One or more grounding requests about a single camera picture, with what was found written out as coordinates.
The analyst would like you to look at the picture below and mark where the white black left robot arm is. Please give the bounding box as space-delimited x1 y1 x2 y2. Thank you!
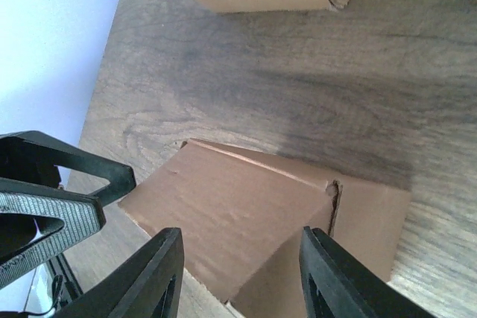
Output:
1 130 136 317

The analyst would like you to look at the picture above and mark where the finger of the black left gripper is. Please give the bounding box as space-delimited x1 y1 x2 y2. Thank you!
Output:
1 130 135 206
1 179 105 281

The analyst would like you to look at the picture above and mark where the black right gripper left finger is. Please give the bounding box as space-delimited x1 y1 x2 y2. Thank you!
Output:
55 228 183 318

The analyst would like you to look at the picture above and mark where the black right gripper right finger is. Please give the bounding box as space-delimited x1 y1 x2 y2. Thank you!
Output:
299 226 432 318

